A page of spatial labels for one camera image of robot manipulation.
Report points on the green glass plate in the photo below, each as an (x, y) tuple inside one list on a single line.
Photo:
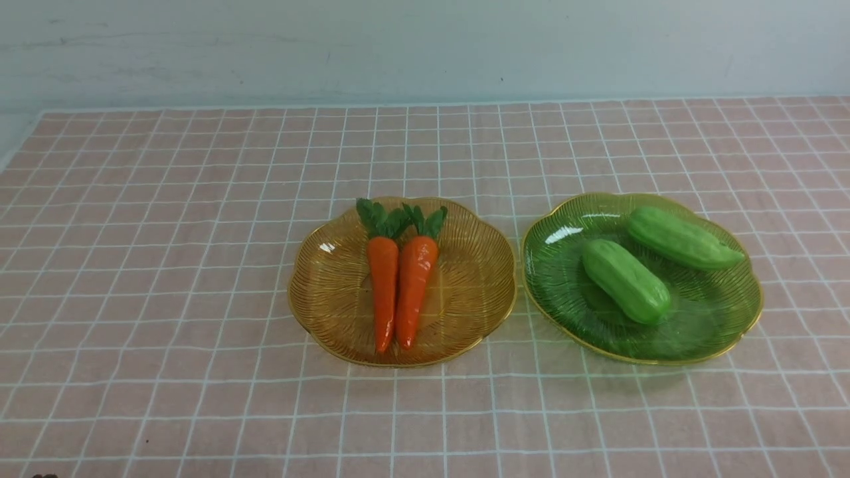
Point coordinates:
[(711, 309)]

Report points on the green toy cucumber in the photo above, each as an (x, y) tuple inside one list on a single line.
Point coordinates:
[(681, 241), (640, 294)]

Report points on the orange toy carrot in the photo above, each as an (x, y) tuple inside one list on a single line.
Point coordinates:
[(384, 227), (417, 260)]

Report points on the pink checkered tablecloth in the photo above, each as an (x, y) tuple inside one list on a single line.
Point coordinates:
[(145, 323)]

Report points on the amber glass plate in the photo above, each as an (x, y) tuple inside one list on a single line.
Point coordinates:
[(471, 291)]

